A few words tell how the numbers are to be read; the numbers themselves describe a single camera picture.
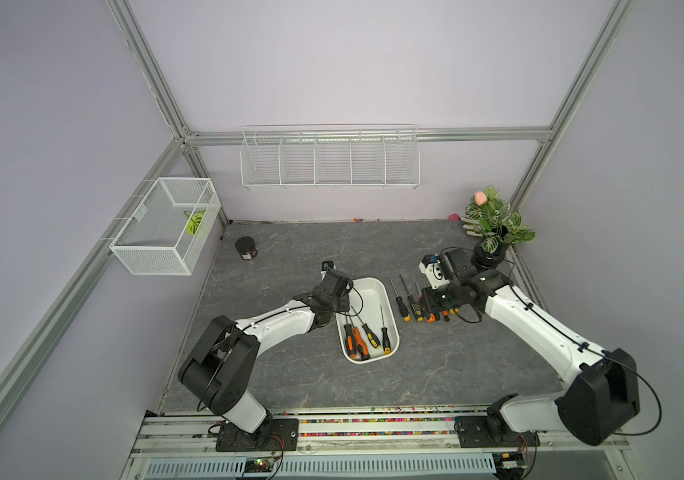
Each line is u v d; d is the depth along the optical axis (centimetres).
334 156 99
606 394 40
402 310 94
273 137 91
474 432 75
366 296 94
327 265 81
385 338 87
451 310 95
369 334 88
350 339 86
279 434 74
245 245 113
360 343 86
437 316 94
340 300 83
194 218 81
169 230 82
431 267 75
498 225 81
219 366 43
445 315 94
